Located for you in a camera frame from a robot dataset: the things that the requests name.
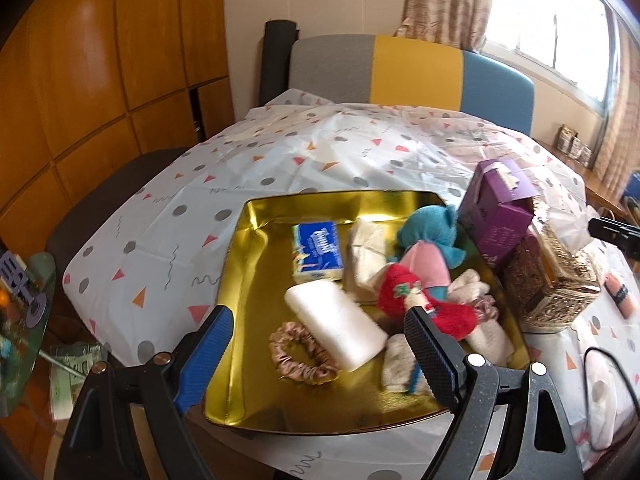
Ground white fuzzy sock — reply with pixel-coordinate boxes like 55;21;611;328
467;317;516;366
447;269;491;306

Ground teal plush toy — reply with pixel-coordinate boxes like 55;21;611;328
397;205;468;268

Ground white tissue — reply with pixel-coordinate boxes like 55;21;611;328
547;205;606;261

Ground white soft pad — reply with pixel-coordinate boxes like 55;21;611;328
587;360;618;448

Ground red fuzzy christmas sock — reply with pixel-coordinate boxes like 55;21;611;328
377;264;478;336

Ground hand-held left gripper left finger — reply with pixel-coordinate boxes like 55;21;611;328
55;305;236;480

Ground large bright window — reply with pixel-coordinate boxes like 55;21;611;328
485;0;621;106

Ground grey yellow blue headboard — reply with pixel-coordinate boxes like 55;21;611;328
287;34;536;136

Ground wooden wardrobe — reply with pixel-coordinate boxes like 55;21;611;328
0;0;236;241

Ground green printed papers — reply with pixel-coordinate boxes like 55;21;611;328
50;342;106;421

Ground purple cardboard box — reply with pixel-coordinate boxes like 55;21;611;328
457;157;543;268

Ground small printed cardboard boxes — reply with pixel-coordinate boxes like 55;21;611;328
555;125;596;166

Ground cream mesh cloth roll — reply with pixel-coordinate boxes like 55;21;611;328
344;219;396;303

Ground printed plastic tablecloth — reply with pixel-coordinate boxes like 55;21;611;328
62;87;640;480

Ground wooden desk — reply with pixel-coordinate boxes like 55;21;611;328
535;137;640;211

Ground gold tray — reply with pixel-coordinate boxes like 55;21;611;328
202;189;532;435

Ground beige patterned curtain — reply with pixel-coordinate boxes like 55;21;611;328
595;10;640;186
395;0;496;53

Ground glass side table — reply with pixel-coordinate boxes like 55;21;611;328
0;252;58;416

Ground dark brown bench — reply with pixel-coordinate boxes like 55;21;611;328
45;147;191;271

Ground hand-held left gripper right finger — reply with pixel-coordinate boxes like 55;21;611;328
402;305;586;480

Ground gold embossed tissue box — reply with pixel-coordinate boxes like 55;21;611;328
502;197;601;331

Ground black rolled mat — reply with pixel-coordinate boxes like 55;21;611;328
259;20;300;106

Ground white sponge block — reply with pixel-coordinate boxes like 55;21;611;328
284;280;390;373

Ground blue tissue pack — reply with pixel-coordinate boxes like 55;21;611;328
291;220;346;285

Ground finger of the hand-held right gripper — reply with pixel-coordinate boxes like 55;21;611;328
587;216;640;261

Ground dusty pink satin scrunchie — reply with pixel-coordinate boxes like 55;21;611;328
269;321;341;386
472;295;498;323

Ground black cable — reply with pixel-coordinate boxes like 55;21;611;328
582;347;640;453

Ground purple plastic ornament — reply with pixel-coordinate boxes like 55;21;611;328
0;252;48;331

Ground light pink sock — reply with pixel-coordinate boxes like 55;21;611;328
397;240;451;301

